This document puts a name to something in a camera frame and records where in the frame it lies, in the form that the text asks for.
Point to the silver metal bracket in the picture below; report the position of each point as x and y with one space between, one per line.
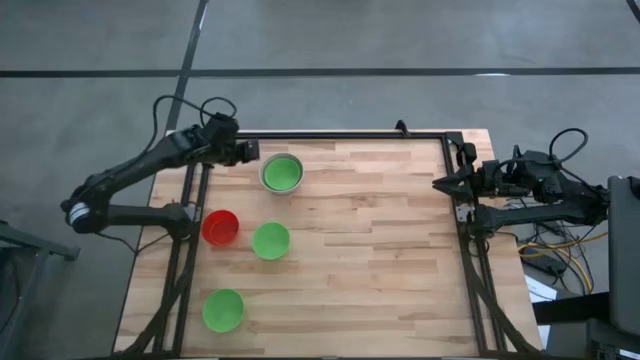
463 213

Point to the small black rail clamp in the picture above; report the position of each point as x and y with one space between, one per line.
400 125

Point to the white paper sheet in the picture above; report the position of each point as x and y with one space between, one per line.
542 290

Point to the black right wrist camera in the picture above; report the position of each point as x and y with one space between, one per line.
491 167

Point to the red plastic bowl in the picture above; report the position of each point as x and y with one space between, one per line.
220 228

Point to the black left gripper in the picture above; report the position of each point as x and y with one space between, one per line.
227 154

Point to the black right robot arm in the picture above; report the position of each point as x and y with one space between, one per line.
540 212

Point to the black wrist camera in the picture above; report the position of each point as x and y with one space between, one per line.
250 151
491 167

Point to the green plastic bowl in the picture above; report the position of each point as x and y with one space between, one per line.
223 310
270 241
282 173

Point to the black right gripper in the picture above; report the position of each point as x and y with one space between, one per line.
492 187

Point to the dark grey box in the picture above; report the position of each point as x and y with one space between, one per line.
615 345

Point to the black support beam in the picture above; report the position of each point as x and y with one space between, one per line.
570 309

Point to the black power adapter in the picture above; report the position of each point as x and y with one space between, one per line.
547 264

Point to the black aluminium table frame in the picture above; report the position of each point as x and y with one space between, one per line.
350 135

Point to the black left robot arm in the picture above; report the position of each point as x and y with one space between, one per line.
140 160

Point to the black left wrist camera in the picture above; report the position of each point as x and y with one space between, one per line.
250 151

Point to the grey metal stand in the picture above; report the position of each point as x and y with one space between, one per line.
30 243

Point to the dark grey equipment case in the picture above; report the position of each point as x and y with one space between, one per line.
625 250

